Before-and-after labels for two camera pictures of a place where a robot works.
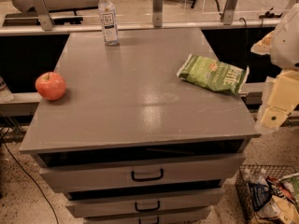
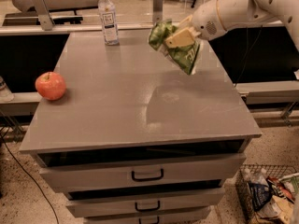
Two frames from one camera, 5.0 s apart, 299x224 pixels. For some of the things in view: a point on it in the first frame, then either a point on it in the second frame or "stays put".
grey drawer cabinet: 128,140 stays put
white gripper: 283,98 → 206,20
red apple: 51,86 stays put
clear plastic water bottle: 107,17 stays put
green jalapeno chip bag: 213,73 → 184,55
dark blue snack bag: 260,195 stays put
